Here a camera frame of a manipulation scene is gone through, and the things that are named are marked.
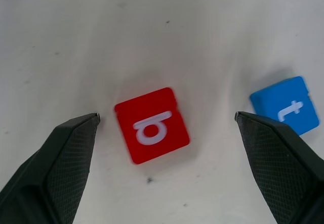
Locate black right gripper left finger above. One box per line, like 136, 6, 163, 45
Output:
0, 112, 101, 224

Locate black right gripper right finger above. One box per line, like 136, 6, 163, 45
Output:
234, 111, 324, 224

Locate blue letter t block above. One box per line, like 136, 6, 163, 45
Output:
250, 76, 320, 136

